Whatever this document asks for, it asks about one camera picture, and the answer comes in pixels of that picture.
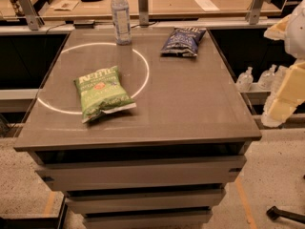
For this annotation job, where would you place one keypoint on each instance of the left metal bracket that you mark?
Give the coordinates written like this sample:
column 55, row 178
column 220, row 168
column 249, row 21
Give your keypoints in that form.
column 26, row 10

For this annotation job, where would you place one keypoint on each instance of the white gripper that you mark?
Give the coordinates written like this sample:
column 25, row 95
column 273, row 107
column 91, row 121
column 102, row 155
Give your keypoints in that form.
column 296, row 35

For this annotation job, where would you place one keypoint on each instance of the clear plastic water bottle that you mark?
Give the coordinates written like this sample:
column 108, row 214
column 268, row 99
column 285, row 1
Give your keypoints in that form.
column 121, row 22

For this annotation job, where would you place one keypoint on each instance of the green Kettle chip bag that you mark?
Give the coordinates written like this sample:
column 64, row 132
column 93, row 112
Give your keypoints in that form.
column 101, row 93

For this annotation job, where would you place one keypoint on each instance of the grey drawer cabinet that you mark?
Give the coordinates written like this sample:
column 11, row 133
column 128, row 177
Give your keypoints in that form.
column 166, row 161

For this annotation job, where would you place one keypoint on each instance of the middle metal bracket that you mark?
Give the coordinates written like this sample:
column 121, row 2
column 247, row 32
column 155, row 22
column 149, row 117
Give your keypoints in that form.
column 143, row 7

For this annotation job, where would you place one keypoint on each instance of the black chair base leg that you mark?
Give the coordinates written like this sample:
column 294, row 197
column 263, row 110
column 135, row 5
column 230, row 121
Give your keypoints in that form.
column 274, row 213

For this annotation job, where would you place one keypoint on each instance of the left sanitizer bottle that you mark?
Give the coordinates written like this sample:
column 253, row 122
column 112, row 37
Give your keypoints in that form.
column 245, row 80

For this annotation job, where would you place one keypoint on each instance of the right sanitizer bottle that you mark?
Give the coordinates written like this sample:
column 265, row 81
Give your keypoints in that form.
column 266, row 79

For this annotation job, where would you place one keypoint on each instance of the blue chip bag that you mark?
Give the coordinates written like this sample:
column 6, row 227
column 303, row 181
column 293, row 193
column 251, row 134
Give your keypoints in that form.
column 183, row 42

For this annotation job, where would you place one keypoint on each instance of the small booklet on desk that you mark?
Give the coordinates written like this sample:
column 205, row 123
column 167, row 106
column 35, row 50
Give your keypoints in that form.
column 65, row 5

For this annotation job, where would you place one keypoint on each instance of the sanitizer bottle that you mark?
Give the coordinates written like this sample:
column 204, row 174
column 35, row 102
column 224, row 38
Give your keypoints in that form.
column 266, row 79
column 245, row 80

